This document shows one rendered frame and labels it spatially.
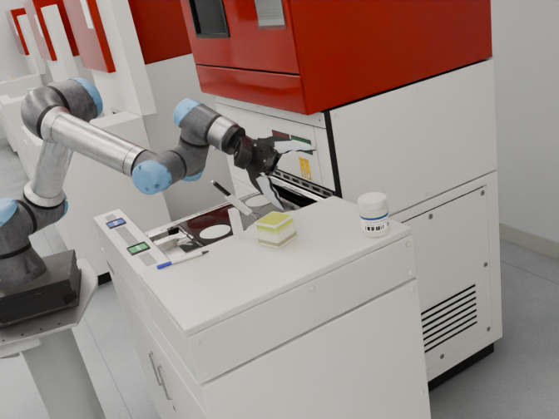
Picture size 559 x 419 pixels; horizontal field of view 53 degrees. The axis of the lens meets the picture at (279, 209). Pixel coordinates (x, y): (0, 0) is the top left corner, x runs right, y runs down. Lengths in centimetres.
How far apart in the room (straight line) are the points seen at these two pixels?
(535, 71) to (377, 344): 184
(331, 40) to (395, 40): 23
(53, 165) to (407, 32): 110
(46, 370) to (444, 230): 139
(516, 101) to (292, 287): 206
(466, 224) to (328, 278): 91
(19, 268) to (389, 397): 111
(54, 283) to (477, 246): 146
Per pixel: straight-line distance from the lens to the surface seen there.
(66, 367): 195
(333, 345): 142
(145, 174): 127
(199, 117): 132
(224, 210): 193
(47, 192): 179
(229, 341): 126
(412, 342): 160
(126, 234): 179
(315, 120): 167
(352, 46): 167
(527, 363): 254
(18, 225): 179
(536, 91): 302
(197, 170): 139
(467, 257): 219
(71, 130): 142
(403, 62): 179
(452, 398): 237
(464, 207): 210
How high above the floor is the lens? 160
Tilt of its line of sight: 22 degrees down
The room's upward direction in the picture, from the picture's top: 11 degrees counter-clockwise
